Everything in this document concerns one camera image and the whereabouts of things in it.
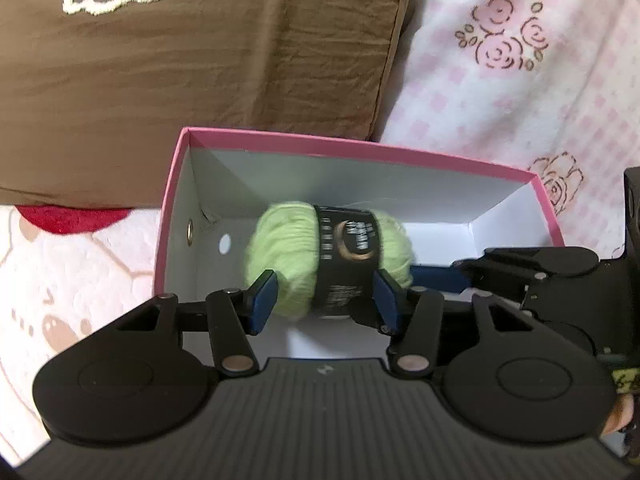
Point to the cartoon printed blanket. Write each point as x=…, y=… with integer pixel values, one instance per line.
x=75, y=280

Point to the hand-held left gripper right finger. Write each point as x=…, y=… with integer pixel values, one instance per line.
x=387, y=305

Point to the brown embroidered pillow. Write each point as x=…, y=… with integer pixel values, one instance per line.
x=200, y=70

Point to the person's right hand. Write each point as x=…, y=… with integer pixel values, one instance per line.
x=620, y=412

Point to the green yarn ball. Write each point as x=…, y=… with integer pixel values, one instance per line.
x=280, y=240

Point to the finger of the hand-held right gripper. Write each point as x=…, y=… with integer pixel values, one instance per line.
x=440, y=280

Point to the pink cardboard box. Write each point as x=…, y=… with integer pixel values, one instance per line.
x=450, y=200

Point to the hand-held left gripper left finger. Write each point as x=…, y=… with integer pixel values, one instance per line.
x=262, y=301

